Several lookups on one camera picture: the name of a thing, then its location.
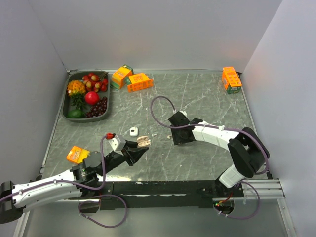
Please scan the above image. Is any green avocado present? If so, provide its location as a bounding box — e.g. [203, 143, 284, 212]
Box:
[67, 109, 84, 119]

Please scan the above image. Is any dark green fruit tray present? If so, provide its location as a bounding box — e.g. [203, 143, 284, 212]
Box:
[62, 71, 111, 122]

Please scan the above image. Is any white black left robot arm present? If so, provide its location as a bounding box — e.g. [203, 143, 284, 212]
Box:
[0, 141, 149, 224]

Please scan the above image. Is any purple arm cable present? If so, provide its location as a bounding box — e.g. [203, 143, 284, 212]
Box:
[0, 137, 128, 228]
[150, 95, 270, 219]

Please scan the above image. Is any orange green carton right corner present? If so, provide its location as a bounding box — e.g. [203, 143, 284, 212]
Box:
[222, 67, 242, 94]

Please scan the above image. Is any orange carton lying back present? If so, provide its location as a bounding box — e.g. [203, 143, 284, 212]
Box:
[125, 73, 154, 92]

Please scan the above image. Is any orange green carton upright back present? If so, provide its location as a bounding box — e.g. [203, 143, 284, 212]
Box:
[110, 65, 134, 90]

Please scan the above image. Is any white earbud charging case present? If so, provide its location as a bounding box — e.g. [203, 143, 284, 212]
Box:
[129, 127, 139, 137]

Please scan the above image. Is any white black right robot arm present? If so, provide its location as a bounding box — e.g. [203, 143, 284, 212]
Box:
[168, 111, 270, 197]

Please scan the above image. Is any orange spiky fruit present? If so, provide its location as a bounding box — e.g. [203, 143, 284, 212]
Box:
[67, 80, 86, 97]

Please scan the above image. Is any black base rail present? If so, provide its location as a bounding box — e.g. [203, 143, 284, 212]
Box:
[68, 179, 245, 211]

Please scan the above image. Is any red apple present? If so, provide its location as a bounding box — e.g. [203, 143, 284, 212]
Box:
[84, 91, 100, 105]

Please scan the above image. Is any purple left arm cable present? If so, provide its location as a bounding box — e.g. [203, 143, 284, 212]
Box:
[0, 137, 128, 228]

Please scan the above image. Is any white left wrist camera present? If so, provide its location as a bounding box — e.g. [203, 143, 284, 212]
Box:
[106, 133, 126, 152]

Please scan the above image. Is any beige earbud charging case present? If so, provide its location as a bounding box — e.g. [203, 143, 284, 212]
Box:
[136, 136, 151, 148]

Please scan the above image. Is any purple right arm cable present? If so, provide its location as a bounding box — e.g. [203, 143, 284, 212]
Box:
[150, 95, 270, 219]

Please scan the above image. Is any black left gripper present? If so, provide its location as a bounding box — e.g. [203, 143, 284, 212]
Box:
[98, 139, 149, 176]

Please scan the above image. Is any dark red grape bunch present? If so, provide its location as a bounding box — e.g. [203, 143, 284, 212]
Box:
[85, 97, 108, 118]

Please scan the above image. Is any orange green carton near left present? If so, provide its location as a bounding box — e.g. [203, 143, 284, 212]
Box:
[66, 146, 90, 164]

